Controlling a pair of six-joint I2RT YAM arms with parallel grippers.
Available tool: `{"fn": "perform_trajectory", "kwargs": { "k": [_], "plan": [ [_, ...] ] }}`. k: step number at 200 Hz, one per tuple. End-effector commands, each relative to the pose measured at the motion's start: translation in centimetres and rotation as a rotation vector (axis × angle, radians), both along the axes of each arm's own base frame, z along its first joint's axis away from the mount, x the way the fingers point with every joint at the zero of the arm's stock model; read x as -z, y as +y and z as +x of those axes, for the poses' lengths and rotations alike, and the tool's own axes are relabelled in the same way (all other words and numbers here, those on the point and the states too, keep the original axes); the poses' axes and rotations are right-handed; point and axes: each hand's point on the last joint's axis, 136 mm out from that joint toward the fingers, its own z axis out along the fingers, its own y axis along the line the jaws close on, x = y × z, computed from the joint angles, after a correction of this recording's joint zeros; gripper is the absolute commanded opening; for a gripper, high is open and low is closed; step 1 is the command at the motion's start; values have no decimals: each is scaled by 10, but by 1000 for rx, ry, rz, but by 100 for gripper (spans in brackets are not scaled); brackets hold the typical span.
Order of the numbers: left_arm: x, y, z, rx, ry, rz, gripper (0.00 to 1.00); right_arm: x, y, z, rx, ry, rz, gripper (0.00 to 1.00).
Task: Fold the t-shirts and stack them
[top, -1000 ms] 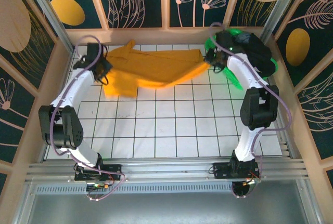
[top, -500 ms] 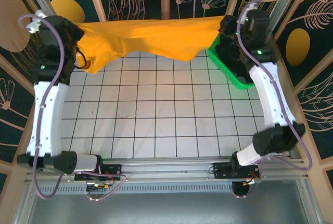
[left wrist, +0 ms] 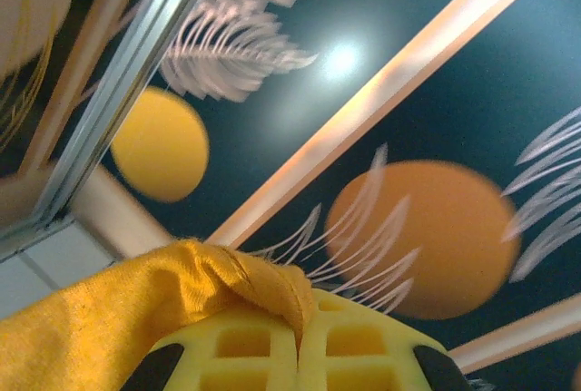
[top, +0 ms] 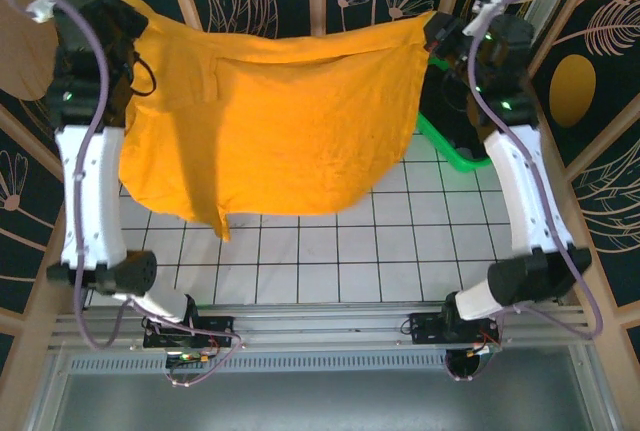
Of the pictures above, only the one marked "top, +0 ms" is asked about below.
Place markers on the orange t-shirt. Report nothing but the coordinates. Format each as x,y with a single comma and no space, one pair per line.
280,131

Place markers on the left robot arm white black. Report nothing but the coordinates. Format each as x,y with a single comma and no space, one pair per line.
90,191

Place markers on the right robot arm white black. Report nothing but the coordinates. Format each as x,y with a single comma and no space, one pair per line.
520,186

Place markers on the green plastic bin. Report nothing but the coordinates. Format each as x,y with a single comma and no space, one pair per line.
452,153

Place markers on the slotted metal vent strip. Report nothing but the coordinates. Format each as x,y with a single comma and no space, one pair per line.
260,363

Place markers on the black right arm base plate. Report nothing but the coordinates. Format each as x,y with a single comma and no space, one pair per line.
427,327

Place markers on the aluminium mounting rail frame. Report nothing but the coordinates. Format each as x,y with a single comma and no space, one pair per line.
320,321

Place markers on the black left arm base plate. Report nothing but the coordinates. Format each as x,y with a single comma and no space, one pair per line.
200,330

